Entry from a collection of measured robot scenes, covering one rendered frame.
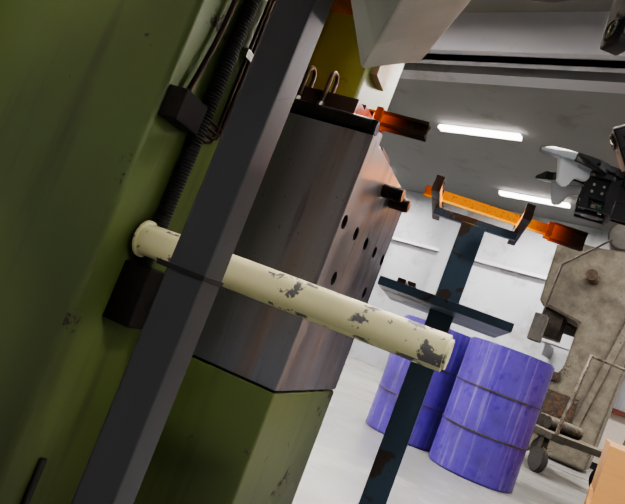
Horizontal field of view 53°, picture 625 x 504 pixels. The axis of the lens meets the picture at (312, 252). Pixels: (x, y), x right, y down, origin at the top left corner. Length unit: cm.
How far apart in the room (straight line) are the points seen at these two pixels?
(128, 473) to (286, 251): 52
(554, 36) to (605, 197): 492
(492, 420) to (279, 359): 308
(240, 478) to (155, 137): 54
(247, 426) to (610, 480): 304
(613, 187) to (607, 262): 695
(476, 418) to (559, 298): 419
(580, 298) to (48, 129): 741
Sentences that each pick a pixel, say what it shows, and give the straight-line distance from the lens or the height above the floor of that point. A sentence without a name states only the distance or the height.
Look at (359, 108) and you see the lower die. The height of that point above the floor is 97.
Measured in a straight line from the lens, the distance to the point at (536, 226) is 162.
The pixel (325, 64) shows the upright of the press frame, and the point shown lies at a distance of 158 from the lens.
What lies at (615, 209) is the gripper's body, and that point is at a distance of 115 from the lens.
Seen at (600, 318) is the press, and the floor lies 170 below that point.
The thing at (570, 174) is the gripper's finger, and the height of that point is 97.
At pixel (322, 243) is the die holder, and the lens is 102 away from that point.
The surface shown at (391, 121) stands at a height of 100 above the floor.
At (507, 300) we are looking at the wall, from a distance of 1223.
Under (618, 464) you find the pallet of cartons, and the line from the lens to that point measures 389.
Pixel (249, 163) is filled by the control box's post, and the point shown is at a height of 72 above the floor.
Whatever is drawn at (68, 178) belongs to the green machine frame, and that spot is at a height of 66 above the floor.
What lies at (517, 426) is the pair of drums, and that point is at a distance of 409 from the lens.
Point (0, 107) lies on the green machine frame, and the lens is 102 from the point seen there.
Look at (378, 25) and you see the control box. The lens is 74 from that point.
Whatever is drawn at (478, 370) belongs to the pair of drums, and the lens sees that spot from 406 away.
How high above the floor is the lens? 61
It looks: 5 degrees up
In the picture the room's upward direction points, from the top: 21 degrees clockwise
